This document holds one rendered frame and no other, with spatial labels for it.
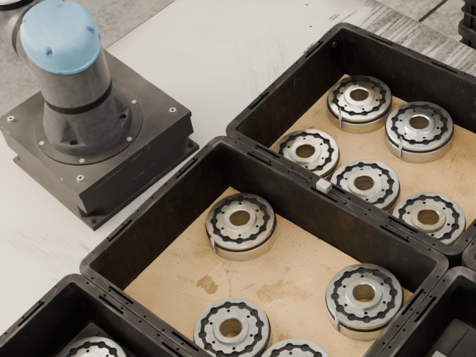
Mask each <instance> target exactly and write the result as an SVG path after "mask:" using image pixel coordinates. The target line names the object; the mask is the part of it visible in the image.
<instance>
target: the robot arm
mask: <svg viewBox="0 0 476 357"><path fill-rule="evenodd" d="M0 37H1V38H2V39H3V40H4V41H5V42H6V43H7V44H8V46H9V47H10V48H11V49H12V50H13V51H14V52H15V53H16V54H17V55H18V56H19V57H20V58H21V59H22V60H23V61H24V62H25V64H26V65H27V66H28V67H29V68H30V69H31V70H32V72H33V73H34V75H35V77H36V79H37V81H38V85H39V87H40V90H41V92H42V96H43V98H44V100H45V106H44V116H43V126H44V130H45V134H46V136H47V139H48V141H49V143H50V144H51V145H52V146H53V147H54V148H55V149H57V150H59V151H61V152H64V153H66V154H71V155H79V156H81V155H90V154H96V153H99V152H102V151H104V150H107V149H109V148H110V147H112V146H113V145H115V144H117V143H118V142H119V141H120V140H122V138H123V137H124V136H125V135H126V133H127V132H128V130H129V128H130V125H131V122H132V113H131V110H130V106H129V103H128V101H127V99H126V97H124V95H123V94H122V93H121V91H120V90H119V89H118V87H117V86H116V85H115V84H114V83H113V82H112V80H111V75H110V72H109V69H108V65H107V61H106V57H105V54H104V51H103V47H102V44H101V34H100V31H99V29H98V26H97V24H96V22H95V20H94V18H93V16H92V15H91V13H90V12H89V11H88V9H87V8H85V7H84V6H82V5H81V4H79V3H77V2H75V1H72V0H67V1H66V2H64V0H0Z"/></svg>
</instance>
